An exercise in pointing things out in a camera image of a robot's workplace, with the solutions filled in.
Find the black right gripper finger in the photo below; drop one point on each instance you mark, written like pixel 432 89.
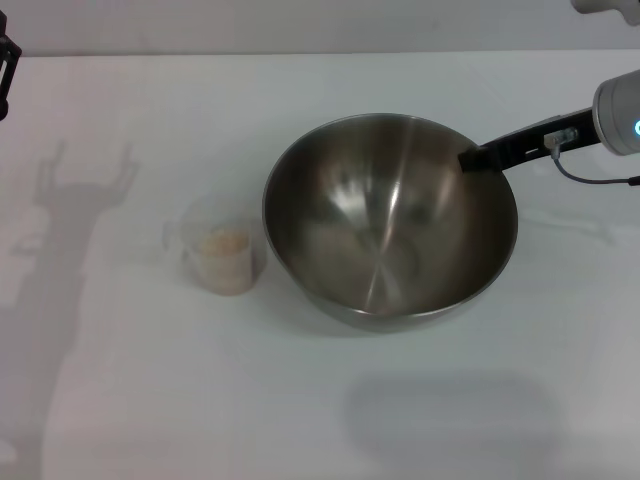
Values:
pixel 482 156

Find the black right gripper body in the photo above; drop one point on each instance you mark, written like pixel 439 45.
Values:
pixel 560 150

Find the white rice grains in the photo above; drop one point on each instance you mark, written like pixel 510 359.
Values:
pixel 222 250

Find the stainless steel mixing bowl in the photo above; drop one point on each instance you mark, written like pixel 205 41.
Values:
pixel 390 210

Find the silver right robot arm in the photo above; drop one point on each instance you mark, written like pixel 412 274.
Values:
pixel 616 110

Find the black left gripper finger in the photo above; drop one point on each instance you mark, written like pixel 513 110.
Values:
pixel 5 75

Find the clear plastic measuring cup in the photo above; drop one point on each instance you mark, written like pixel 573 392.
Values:
pixel 250 272

